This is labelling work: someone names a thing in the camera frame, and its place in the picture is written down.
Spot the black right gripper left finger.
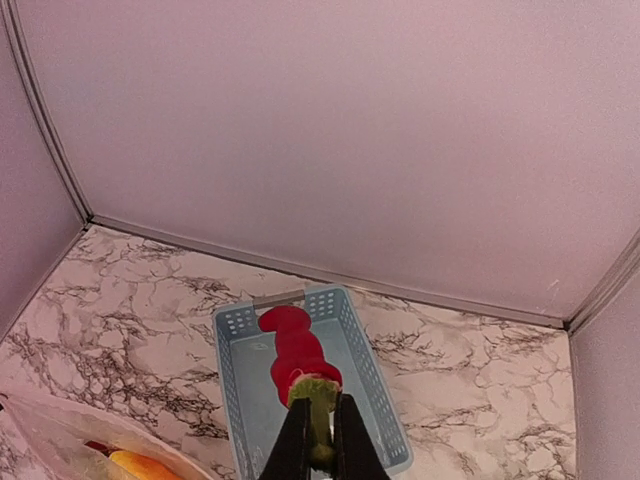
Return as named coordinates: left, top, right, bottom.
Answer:
left=259, top=398, right=312, bottom=480

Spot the right aluminium corner post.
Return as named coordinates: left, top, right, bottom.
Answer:
left=563, top=231, right=640, bottom=335

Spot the left aluminium corner post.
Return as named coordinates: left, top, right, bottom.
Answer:
left=1, top=0, right=94, bottom=226

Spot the clear zip top bag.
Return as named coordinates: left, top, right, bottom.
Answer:
left=1, top=390, right=211, bottom=479

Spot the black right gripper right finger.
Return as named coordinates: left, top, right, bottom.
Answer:
left=333, top=394, right=390, bottom=480

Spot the light blue perforated plastic basket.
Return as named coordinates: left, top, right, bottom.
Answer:
left=213, top=285, right=413, bottom=479

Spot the aluminium corner post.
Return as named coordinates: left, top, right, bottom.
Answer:
left=563, top=231, right=640, bottom=335
left=1, top=0, right=94, bottom=226

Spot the red fake chili pepper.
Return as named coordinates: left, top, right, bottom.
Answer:
left=258, top=306, right=343, bottom=472

